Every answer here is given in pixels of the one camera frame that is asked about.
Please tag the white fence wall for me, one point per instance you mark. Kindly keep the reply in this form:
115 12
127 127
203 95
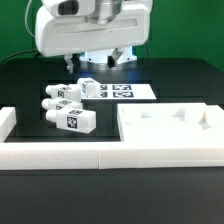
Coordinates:
101 155

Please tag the white square tabletop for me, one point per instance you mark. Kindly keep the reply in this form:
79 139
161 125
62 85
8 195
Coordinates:
170 122

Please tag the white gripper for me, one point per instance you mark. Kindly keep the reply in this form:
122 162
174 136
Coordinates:
66 27

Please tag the white marker sheet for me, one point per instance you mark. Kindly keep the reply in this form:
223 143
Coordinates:
126 91

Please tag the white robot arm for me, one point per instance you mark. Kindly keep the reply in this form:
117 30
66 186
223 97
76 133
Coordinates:
103 32

